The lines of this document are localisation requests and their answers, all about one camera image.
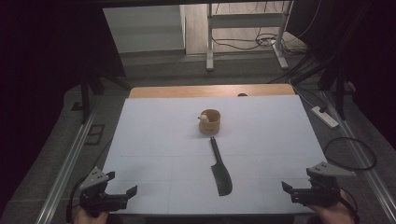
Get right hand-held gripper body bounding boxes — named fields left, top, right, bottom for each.
left=290, top=161, right=357, bottom=207

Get white metal stand frame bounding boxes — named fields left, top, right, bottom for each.
left=205, top=0, right=295, bottom=72

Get white power strip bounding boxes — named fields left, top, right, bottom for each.
left=311, top=105, right=340, bottom=129

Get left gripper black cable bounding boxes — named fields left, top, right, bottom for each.
left=65, top=174, right=94, bottom=224

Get black looped cable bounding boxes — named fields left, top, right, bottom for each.
left=323, top=136, right=377, bottom=172

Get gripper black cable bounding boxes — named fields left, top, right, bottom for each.
left=65, top=174, right=94, bottom=224
left=339, top=186, right=361, bottom=224

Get black floor cables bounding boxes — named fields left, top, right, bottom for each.
left=211, top=0, right=321, bottom=57

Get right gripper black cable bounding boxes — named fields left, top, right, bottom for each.
left=339, top=186, right=361, bottom=224

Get black flat floor frame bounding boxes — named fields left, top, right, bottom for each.
left=83, top=124, right=106, bottom=146

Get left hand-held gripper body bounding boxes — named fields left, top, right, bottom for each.
left=78, top=166, right=129, bottom=217

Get black stand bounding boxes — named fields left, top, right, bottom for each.
left=290, top=46, right=348, bottom=121
left=78, top=68, right=132, bottom=125

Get person's right hand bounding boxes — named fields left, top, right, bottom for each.
left=307, top=189, right=356, bottom=224

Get person's left hand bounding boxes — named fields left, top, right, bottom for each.
left=73, top=207, right=109, bottom=224

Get black curtain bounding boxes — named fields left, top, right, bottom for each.
left=0, top=0, right=126, bottom=216
left=286, top=0, right=396, bottom=141

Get tan bear pen holder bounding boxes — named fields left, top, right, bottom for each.
left=197, top=108, right=221, bottom=135

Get aluminium floor rail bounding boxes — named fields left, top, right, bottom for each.
left=321, top=91, right=396, bottom=223
left=35, top=111, right=97, bottom=224

